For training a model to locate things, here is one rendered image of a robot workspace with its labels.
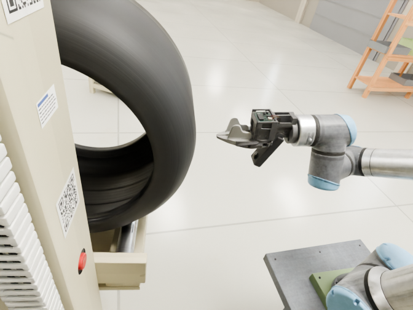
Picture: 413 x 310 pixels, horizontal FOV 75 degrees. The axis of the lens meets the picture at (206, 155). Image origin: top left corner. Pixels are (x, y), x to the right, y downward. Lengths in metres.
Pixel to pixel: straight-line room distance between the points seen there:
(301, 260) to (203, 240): 0.83
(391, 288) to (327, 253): 0.51
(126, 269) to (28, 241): 0.37
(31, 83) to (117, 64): 0.18
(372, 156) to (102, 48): 0.76
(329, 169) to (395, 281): 0.31
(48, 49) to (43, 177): 0.14
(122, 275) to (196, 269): 1.08
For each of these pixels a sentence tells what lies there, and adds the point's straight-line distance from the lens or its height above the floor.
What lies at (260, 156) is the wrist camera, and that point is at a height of 1.10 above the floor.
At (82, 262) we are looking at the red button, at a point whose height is 1.07.
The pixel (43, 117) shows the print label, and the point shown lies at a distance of 0.34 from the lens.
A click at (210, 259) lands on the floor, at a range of 1.83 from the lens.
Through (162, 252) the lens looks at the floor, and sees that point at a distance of 1.82.
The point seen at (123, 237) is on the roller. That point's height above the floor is 0.92.
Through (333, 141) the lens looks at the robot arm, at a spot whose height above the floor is 1.19.
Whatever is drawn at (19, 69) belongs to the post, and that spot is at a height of 1.44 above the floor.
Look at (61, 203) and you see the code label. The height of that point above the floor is 1.24.
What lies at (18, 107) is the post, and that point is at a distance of 0.30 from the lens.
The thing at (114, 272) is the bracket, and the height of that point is 0.91.
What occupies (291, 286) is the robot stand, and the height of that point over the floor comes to 0.60.
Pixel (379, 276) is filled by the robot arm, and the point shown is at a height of 0.94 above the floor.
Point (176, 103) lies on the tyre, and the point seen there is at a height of 1.31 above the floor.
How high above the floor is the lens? 1.55
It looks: 37 degrees down
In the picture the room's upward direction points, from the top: 12 degrees clockwise
